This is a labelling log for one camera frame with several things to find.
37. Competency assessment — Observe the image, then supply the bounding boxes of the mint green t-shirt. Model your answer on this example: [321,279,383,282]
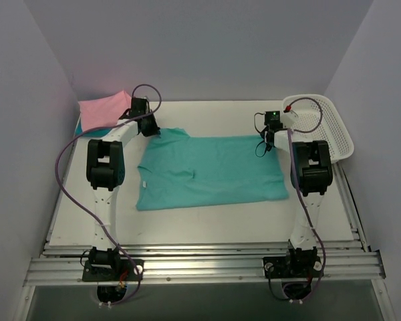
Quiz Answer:
[136,128,289,211]

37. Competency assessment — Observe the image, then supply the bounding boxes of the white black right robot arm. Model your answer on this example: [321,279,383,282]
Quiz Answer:
[260,111,333,276]

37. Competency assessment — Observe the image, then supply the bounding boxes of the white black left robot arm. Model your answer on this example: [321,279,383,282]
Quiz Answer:
[86,97,160,280]

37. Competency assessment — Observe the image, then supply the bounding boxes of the white perforated plastic basket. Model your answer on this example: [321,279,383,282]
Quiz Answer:
[282,94,354,163]

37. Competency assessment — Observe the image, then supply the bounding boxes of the folded pink t-shirt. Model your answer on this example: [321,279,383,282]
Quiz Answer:
[79,90,132,131]

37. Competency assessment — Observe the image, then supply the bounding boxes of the folded teal t-shirt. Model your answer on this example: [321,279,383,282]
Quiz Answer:
[74,121,83,136]

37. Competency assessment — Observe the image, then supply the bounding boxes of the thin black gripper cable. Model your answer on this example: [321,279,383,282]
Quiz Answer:
[253,112,271,158]

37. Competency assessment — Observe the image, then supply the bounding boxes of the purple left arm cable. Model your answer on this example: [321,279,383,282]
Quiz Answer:
[54,84,162,305]

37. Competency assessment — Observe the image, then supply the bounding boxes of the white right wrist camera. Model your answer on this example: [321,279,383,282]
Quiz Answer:
[281,110,299,128]

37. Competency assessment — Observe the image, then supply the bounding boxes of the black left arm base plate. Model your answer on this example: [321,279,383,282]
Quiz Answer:
[82,259,138,282]

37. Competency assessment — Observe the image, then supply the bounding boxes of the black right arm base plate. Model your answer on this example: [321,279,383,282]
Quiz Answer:
[263,256,323,279]

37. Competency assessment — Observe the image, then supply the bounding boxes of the aluminium mounting rail frame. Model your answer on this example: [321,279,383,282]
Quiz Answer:
[25,165,385,286]

